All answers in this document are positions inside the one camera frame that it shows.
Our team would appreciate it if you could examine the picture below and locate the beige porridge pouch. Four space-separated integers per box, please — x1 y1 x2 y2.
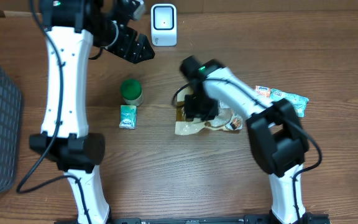
174 87 244 136

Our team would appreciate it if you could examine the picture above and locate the green lid jar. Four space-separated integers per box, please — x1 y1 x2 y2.
120 79 144 106

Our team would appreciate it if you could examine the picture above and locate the small teal gum pack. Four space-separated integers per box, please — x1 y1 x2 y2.
119 105 137 129

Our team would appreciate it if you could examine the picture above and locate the small orange white box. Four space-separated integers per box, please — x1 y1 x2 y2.
255 86 272 98

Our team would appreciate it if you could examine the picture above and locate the teal wipes packet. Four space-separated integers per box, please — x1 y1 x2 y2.
270 88 309 118

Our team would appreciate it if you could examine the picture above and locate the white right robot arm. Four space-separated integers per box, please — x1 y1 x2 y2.
180 56 309 223

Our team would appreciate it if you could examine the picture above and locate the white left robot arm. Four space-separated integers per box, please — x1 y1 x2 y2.
29 0 155 223

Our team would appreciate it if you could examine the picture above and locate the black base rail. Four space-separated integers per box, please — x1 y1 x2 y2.
55 213 331 224

